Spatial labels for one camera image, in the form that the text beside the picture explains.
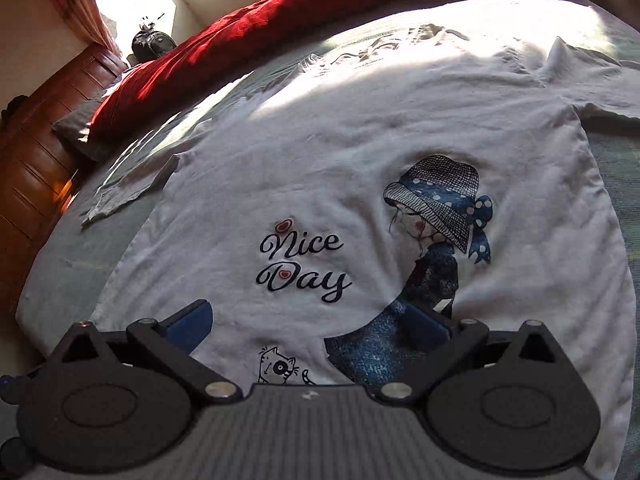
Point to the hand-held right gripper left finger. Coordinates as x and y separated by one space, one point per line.
190 325

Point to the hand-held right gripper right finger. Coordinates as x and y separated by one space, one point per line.
425 327

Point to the white printed t-shirt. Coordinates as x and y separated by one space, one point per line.
325 170

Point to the green plaid bed blanket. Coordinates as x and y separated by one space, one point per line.
75 260

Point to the grey pillow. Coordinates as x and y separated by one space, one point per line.
80 130

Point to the wooden headboard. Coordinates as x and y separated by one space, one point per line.
35 160

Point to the small dark bag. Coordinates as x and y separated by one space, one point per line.
12 107

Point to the black backpack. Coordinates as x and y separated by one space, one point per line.
152 45

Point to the red duvet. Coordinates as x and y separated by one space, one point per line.
300 5

